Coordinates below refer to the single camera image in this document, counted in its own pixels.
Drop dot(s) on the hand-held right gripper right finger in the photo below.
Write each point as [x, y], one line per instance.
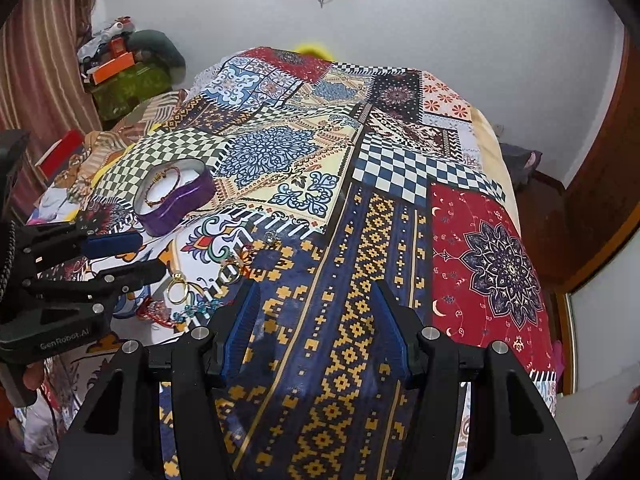
[395, 330]

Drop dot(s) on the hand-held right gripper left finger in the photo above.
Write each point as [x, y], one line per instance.
[239, 327]

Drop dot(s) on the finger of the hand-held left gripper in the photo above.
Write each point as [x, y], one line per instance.
[135, 275]
[112, 244]

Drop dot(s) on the gold hoop earring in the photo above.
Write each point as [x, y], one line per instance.
[231, 269]
[176, 294]

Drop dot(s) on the purple jewelry box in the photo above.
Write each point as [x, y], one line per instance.
[192, 200]

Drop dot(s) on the person's left hand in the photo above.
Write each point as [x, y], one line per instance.
[35, 377]

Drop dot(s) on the red box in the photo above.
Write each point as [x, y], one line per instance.
[60, 155]

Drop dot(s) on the patchwork printed blanket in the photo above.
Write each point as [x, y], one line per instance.
[320, 200]

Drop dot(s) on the orange box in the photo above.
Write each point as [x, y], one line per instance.
[112, 69]

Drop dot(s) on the yellow bedsheet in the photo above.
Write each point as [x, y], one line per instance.
[492, 160]

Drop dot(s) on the dark green cushion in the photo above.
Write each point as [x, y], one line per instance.
[160, 50]

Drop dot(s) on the white framed panel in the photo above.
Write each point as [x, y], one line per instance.
[600, 330]

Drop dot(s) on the striped brown curtain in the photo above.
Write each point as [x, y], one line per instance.
[40, 50]

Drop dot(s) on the purple cloth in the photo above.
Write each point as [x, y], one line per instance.
[520, 162]

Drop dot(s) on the wooden door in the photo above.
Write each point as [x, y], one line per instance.
[595, 200]

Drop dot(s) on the yellow round object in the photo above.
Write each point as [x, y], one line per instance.
[314, 50]

